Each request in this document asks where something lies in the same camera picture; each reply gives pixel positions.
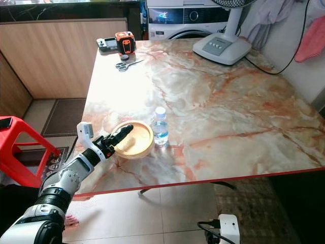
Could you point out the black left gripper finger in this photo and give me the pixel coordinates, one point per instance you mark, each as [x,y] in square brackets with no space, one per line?
[122,140]
[121,133]

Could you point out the tan round bowl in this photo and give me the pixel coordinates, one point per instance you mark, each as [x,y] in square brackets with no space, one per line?
[139,142]

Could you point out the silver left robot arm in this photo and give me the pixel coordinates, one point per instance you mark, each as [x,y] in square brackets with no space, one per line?
[66,178]

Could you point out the clear plastic water bottle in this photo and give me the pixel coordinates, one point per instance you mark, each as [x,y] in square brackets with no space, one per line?
[160,129]

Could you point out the grey power strip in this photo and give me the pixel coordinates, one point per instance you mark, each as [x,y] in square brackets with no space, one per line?
[57,161]

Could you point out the red plastic stool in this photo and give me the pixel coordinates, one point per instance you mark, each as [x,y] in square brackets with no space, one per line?
[30,137]

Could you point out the white black handheld controller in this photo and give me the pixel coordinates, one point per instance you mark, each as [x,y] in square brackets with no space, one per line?
[106,44]

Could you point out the wooden kitchen cabinet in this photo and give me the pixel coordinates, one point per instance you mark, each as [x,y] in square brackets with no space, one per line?
[66,58]

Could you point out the black phone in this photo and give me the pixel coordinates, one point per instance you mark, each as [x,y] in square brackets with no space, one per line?
[5,122]

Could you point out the white washing machine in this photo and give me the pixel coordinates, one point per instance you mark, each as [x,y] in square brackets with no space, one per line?
[183,18]

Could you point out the black marble countertop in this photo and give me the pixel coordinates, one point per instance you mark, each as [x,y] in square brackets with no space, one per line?
[61,12]

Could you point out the brown patterned rug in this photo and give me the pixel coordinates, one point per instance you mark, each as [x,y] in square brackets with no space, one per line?
[254,208]

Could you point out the grey hanging cloth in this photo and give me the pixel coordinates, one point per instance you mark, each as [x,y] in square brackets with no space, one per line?
[266,20]

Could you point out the pink cloth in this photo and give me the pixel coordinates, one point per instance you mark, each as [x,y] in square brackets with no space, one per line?
[312,46]

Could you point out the white pedestal fan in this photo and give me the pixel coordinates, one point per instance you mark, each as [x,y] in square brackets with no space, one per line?
[221,48]

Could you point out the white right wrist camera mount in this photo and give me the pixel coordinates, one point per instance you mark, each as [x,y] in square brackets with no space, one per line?
[229,229]

